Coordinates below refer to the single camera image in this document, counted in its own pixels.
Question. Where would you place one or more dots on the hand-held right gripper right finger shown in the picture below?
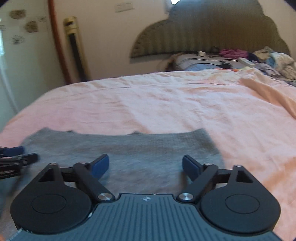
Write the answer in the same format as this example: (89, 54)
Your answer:
(190, 166)

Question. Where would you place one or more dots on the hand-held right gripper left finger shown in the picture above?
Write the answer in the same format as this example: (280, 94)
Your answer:
(101, 164)

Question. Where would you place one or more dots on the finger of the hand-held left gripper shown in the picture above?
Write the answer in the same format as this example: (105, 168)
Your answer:
(12, 150)
(23, 159)

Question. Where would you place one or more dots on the grey sweater with navy sleeves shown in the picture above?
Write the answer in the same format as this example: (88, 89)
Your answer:
(138, 150)

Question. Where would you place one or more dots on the pile of crumpled clothes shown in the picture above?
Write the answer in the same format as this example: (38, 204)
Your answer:
(277, 61)

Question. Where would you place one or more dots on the pink bed sheet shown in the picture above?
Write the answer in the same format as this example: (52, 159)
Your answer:
(161, 104)

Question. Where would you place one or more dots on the white wardrobe with flower stickers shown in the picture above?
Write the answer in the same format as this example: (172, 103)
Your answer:
(27, 69)

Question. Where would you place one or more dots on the striped pillow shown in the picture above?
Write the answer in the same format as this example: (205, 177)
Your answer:
(196, 61)

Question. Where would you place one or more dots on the black power adapter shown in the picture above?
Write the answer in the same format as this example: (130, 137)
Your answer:
(226, 64)

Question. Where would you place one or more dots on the gold tower fan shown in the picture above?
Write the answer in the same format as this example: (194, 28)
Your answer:
(76, 58)

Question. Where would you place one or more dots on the white charger plug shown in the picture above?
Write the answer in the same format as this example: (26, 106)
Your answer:
(201, 53)

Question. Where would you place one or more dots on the white power strip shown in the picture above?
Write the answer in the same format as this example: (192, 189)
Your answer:
(246, 62)

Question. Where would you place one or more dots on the magenta cloth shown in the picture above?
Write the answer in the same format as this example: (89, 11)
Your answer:
(232, 53)

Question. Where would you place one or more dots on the olive padded headboard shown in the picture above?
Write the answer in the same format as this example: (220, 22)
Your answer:
(208, 27)

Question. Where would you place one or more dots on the brown wooden frame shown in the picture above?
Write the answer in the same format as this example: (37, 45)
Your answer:
(57, 41)

